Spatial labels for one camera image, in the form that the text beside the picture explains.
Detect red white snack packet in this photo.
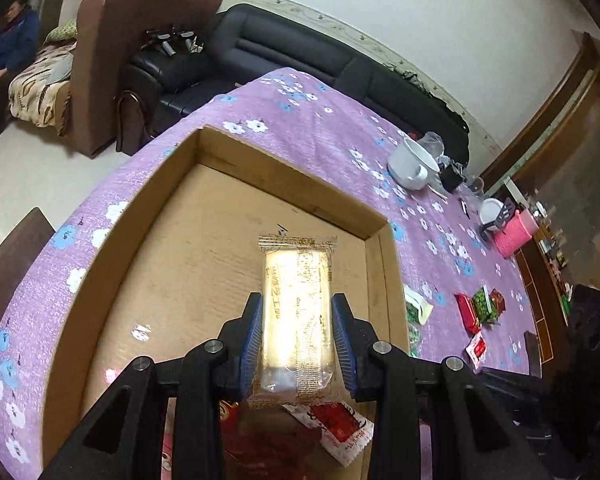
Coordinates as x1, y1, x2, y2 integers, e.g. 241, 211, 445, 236
465, 332, 488, 370

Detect green snack packet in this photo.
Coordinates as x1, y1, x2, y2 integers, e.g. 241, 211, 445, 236
471, 285, 500, 325

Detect red square snack packet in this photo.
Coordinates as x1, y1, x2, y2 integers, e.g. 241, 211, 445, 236
454, 294, 480, 336

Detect white cream snack packet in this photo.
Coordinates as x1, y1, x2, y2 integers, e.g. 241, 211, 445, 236
403, 284, 434, 325

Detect clear beige wafer snack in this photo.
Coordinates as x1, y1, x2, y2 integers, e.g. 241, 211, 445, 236
248, 234, 337, 408

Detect green clear candy wrapper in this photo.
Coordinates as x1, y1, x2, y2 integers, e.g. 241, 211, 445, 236
407, 324, 420, 358

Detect small red white packet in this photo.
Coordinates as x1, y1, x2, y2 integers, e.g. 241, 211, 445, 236
283, 401, 374, 467

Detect dark red candy packet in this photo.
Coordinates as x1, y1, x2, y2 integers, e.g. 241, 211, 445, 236
490, 288, 506, 318

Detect purple floral tablecloth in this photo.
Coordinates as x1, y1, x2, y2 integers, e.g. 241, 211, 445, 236
0, 68, 533, 479

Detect cardboard tray box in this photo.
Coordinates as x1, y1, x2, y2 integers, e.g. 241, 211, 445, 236
42, 127, 407, 469

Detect pink sleeved bottle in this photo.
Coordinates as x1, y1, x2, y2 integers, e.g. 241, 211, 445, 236
493, 209, 539, 258

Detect white round container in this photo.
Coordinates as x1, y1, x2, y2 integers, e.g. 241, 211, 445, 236
478, 198, 504, 226

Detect black phone stand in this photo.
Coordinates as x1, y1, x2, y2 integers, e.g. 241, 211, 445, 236
480, 198, 516, 240

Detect small black cup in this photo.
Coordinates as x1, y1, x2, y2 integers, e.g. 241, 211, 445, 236
440, 160, 465, 193

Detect white ceramic mug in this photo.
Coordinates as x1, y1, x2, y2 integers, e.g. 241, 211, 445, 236
388, 136, 440, 191

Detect clear plastic cup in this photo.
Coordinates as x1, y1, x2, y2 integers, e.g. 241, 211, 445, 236
418, 131, 444, 158

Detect wooden cabinet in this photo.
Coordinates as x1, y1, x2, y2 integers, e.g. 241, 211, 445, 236
481, 32, 600, 378

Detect patterned blanket bed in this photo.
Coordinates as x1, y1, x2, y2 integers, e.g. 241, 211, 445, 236
9, 20, 78, 136

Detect black leather sofa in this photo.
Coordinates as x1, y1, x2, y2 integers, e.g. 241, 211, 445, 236
117, 3, 469, 164

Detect black gadgets on sofa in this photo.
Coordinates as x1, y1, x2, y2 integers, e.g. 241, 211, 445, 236
138, 26, 204, 58

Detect seated person in blue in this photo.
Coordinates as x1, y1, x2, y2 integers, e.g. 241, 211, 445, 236
0, 0, 40, 136

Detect brown armchair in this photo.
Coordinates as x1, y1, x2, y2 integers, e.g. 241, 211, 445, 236
68, 0, 223, 158

